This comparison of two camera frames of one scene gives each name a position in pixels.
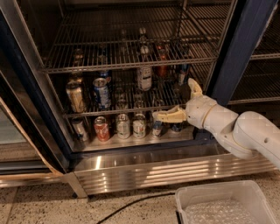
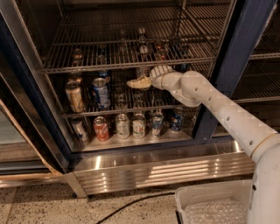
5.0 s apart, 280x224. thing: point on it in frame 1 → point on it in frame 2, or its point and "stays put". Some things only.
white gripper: (197, 110) → (157, 78)
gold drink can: (76, 96) stays put
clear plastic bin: (236, 202) stays put
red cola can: (101, 129) stays put
